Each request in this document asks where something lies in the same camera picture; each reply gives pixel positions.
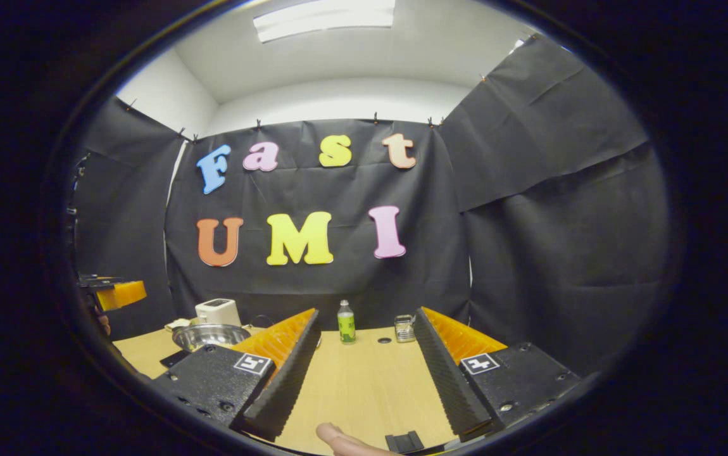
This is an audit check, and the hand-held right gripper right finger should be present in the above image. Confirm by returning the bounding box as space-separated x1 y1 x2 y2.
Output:
411 307 583 442

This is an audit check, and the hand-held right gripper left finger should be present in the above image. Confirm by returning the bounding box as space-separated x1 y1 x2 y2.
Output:
152 308 322 442

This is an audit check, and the stainless steel pot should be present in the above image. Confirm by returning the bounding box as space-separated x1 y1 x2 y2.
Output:
172 323 252 353

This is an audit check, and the green label drink bottle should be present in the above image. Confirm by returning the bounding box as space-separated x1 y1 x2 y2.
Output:
337 300 356 345

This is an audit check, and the white toaster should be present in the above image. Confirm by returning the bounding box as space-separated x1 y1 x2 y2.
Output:
195 298 242 327

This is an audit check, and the black backdrop cloth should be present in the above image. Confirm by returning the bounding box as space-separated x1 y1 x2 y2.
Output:
73 35 672 381

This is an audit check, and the metal wire utensil holder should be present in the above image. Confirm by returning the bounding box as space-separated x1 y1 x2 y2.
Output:
394 313 417 343

